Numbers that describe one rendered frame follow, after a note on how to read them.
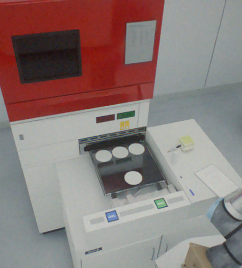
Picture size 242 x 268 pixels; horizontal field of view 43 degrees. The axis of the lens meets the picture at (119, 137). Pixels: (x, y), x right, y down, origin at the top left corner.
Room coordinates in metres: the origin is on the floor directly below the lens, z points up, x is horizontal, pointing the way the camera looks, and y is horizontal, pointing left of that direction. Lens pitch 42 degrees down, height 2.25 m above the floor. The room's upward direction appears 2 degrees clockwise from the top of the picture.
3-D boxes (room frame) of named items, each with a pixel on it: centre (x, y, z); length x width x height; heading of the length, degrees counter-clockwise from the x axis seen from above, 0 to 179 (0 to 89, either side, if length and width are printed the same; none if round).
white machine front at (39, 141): (1.42, 0.21, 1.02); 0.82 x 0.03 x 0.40; 110
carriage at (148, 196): (1.03, -0.15, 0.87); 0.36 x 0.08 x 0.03; 110
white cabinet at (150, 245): (1.20, -0.15, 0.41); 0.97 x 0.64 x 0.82; 110
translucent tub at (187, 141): (1.37, -0.40, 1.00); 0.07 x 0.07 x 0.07; 23
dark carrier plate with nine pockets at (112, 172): (1.27, -0.04, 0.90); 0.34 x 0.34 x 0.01; 20
